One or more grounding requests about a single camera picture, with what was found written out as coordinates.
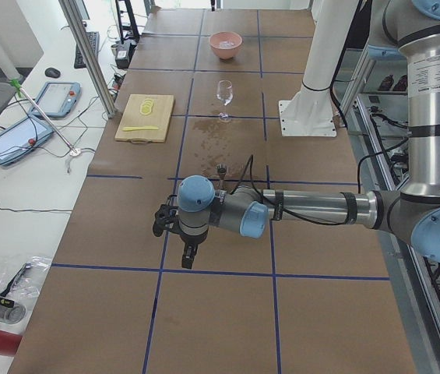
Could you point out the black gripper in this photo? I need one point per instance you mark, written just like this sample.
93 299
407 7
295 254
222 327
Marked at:
192 241

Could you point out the steel cone jigger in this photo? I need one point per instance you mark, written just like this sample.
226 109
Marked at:
221 170

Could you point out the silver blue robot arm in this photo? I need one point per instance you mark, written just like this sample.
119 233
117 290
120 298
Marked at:
412 214

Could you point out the clear wine glass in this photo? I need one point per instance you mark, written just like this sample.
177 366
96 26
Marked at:
224 93

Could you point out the clear ice cubes pile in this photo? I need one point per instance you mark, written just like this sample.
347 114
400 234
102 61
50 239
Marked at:
226 45

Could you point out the yellow plastic knife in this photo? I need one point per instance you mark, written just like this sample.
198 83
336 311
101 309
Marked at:
140 128

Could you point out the bamboo cutting board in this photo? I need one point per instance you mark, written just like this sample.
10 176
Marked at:
160 116

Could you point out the metal rod green clip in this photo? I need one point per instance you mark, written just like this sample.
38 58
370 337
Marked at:
73 151

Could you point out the clear plastic bag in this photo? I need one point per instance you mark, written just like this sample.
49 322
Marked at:
22 279

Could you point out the blue teach pendant far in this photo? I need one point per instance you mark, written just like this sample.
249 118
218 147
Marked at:
57 100

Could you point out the blue teach pendant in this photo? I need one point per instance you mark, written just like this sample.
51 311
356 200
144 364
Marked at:
21 138
57 100

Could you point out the blue teach pendant near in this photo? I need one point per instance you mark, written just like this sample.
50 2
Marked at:
21 138

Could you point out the pink bowl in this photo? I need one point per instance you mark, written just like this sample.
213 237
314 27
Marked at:
214 40

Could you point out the black computer mouse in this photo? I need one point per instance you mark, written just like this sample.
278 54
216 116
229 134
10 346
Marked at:
52 72

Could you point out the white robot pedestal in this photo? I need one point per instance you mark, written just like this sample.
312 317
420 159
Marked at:
310 112

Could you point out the aluminium frame post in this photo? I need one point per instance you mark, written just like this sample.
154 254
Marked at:
75 23

